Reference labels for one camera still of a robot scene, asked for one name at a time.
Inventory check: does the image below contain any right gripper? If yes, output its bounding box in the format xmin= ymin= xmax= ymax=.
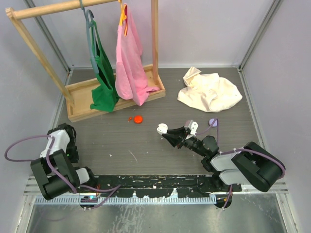
xmin=162 ymin=125 xmax=207 ymax=157

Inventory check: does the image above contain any white earbud case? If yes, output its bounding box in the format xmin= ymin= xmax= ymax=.
xmin=157 ymin=123 xmax=168 ymax=135

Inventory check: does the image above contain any lilac earbud case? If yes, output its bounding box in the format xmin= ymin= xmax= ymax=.
xmin=208 ymin=118 xmax=218 ymax=128

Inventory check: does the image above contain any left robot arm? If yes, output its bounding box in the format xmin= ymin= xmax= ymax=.
xmin=31 ymin=123 xmax=97 ymax=200

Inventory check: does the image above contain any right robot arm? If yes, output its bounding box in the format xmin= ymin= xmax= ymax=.
xmin=157 ymin=123 xmax=286 ymax=192

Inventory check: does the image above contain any cream satin cloth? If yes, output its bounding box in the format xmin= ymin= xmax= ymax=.
xmin=177 ymin=67 xmax=242 ymax=113

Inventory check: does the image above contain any pink t-shirt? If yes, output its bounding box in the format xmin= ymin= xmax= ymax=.
xmin=115 ymin=5 xmax=159 ymax=106

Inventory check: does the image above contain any green t-shirt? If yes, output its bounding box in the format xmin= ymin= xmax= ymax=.
xmin=90 ymin=21 xmax=120 ymax=112

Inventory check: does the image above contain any wooden clothes rack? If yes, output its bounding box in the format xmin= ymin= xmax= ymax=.
xmin=5 ymin=0 xmax=166 ymax=122

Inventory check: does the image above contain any orange yellow hanger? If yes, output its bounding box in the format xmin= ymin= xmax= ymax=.
xmin=118 ymin=0 xmax=128 ymax=36

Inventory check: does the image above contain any grey blue hanger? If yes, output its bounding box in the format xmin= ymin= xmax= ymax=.
xmin=79 ymin=0 xmax=99 ymax=74

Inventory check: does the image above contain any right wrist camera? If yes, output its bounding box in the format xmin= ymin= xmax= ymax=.
xmin=184 ymin=120 xmax=198 ymax=136

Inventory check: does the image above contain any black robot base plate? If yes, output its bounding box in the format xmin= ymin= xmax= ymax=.
xmin=77 ymin=175 xmax=242 ymax=208

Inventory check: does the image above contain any slotted cable duct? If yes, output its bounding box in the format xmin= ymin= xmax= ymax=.
xmin=35 ymin=194 xmax=217 ymax=205

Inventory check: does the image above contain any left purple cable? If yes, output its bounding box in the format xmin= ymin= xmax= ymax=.
xmin=4 ymin=135 xmax=122 ymax=210

